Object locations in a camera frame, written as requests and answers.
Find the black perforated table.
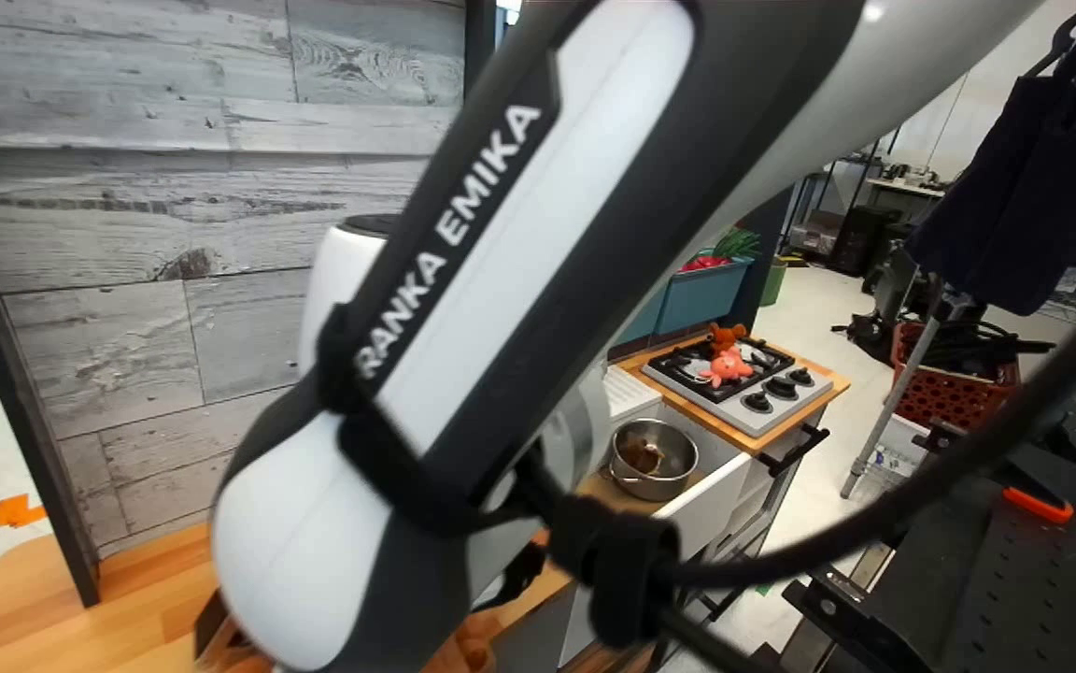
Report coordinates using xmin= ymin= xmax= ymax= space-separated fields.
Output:
xmin=744 ymin=376 xmax=1076 ymax=673

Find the red crate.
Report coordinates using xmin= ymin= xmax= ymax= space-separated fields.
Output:
xmin=898 ymin=325 xmax=1018 ymax=431

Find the brown white plush toy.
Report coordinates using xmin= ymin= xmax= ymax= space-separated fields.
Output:
xmin=619 ymin=442 xmax=661 ymax=473

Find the black hanging bag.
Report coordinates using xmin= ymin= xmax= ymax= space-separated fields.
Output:
xmin=910 ymin=23 xmax=1076 ymax=315

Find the teal planter box right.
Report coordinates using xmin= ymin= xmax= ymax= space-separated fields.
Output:
xmin=619 ymin=257 xmax=751 ymax=342

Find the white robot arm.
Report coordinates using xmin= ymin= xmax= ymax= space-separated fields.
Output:
xmin=210 ymin=0 xmax=1038 ymax=673

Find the orange plush toy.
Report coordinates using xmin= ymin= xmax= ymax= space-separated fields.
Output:
xmin=706 ymin=322 xmax=746 ymax=352

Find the pink plush toy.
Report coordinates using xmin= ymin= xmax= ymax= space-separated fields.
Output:
xmin=688 ymin=346 xmax=754 ymax=390

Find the white sink basin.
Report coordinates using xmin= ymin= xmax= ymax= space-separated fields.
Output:
xmin=550 ymin=371 xmax=774 ymax=559

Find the steel pot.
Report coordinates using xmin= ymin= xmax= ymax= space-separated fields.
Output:
xmin=606 ymin=417 xmax=702 ymax=502

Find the wood plank backsplash panel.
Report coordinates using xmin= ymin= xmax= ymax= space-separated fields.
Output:
xmin=0 ymin=0 xmax=464 ymax=554

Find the wooden counter cabinet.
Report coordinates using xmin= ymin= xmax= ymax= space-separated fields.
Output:
xmin=0 ymin=342 xmax=889 ymax=673

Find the grey toy stove top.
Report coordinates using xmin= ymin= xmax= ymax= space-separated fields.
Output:
xmin=645 ymin=340 xmax=833 ymax=438

